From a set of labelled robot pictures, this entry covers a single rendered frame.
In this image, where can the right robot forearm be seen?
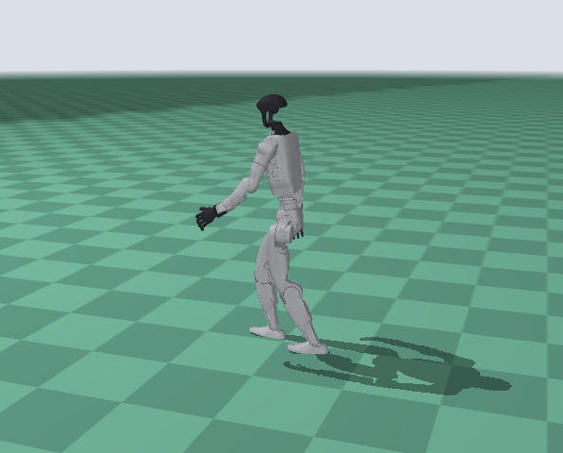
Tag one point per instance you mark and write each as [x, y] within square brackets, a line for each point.
[298, 195]

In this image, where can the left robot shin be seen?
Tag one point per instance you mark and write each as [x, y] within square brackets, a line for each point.
[299, 312]

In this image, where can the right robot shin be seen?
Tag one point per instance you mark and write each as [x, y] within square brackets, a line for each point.
[267, 294]

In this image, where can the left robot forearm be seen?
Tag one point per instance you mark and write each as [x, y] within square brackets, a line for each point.
[235, 198]

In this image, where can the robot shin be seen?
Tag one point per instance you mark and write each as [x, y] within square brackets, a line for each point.
[299, 312]
[267, 294]

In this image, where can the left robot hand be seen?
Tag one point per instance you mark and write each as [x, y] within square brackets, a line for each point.
[208, 215]

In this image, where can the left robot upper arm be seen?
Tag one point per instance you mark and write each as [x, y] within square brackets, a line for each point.
[266, 151]

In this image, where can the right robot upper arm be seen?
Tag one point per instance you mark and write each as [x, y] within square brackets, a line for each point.
[301, 160]

